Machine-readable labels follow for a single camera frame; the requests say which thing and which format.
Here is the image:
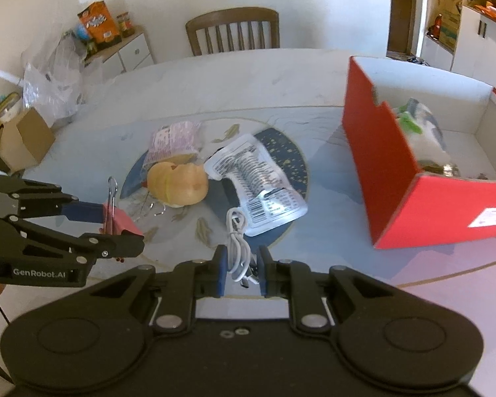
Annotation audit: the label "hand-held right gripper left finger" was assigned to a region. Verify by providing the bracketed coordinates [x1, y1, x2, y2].
[87, 245, 229, 336]

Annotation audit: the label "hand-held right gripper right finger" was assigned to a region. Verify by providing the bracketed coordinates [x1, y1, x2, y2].
[257, 245, 401, 336]

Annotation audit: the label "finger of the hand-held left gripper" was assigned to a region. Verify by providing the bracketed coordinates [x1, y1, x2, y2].
[0, 214, 145, 266]
[0, 175, 106, 224]

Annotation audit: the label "pink binder clip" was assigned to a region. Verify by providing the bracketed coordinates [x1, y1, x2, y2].
[99, 176, 143, 238]

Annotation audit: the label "white cable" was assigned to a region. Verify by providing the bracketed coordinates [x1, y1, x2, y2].
[225, 207, 259, 290]

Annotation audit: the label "yellow plush toy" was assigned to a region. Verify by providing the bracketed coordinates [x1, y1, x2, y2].
[146, 161, 209, 208]

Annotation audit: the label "clear printed packet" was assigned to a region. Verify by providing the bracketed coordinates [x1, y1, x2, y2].
[204, 133, 309, 237]

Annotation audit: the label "pink snack packet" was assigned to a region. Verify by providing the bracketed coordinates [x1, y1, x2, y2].
[143, 121, 205, 166]

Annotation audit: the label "red cardboard box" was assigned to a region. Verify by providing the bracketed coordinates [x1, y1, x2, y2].
[341, 56, 496, 250]

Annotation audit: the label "silver foil snack packet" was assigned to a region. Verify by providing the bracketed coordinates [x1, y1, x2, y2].
[419, 162, 459, 178]

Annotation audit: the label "white wet wipes packet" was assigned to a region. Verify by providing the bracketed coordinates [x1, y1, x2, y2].
[393, 98, 459, 176]

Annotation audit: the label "marble patterned desktop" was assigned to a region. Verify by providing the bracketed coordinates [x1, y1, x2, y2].
[0, 47, 496, 381]

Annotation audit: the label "brown cardboard box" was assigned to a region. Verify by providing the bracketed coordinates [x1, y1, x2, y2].
[0, 108, 56, 172]

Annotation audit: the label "green rimmed bag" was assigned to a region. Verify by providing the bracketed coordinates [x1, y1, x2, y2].
[0, 93, 21, 145]

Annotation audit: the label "clear plastic bag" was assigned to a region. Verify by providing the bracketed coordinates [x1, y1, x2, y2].
[22, 35, 104, 127]

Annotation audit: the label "small white cabinet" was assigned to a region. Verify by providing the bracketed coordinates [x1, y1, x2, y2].
[85, 27, 155, 79]

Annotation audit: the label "orange snack bag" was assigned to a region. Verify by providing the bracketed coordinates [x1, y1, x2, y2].
[78, 0, 122, 46]

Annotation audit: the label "glass jars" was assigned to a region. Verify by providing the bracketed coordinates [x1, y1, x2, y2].
[116, 12, 135, 38]

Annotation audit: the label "brown wooden chair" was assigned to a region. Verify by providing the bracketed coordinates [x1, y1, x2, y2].
[185, 7, 281, 56]

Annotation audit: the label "dark sneakers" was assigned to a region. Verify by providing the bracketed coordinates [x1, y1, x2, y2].
[391, 54, 428, 65]

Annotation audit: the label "brown door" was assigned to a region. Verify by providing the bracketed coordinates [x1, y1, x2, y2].
[386, 0, 428, 56]

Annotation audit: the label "white sideboard cabinet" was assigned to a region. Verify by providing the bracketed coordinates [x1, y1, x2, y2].
[452, 4, 496, 87]

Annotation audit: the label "orange tray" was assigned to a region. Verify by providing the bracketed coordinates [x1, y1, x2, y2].
[473, 2, 496, 21]

